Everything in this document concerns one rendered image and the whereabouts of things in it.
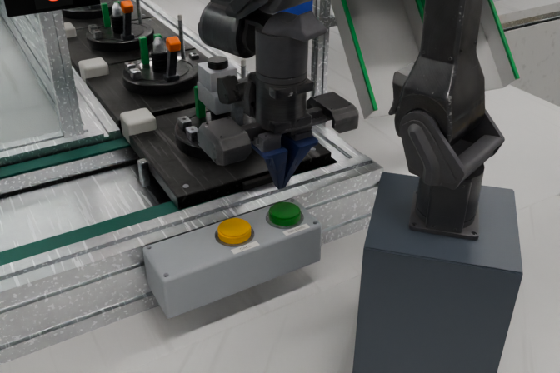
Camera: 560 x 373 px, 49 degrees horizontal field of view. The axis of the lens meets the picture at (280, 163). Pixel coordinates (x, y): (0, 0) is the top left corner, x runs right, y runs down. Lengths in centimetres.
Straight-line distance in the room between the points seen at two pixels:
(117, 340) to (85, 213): 20
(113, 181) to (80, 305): 25
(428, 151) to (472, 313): 16
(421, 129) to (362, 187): 36
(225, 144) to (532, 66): 165
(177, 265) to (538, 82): 174
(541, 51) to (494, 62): 108
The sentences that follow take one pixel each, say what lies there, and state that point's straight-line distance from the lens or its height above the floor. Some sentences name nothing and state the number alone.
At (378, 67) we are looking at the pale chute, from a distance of 100.
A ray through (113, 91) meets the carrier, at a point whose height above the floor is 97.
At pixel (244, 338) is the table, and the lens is 76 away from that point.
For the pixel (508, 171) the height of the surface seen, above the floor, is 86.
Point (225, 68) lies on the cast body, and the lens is 88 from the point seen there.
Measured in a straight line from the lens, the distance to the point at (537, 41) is 217.
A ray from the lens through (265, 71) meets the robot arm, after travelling 66.
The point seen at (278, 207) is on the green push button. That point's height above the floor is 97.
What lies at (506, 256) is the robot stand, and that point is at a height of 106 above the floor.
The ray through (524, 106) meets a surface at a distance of 139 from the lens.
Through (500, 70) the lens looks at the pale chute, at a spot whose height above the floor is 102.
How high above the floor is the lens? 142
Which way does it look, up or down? 31 degrees down
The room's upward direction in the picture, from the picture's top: straight up
